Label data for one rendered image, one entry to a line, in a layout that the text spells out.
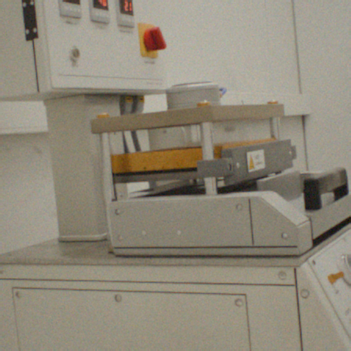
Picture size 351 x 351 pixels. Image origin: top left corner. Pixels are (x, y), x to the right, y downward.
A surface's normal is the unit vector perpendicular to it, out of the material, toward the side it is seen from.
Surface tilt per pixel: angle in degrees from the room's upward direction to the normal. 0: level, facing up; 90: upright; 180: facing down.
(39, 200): 90
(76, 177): 90
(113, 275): 90
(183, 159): 90
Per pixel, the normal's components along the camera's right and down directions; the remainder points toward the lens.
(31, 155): 0.89, -0.07
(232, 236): -0.47, 0.09
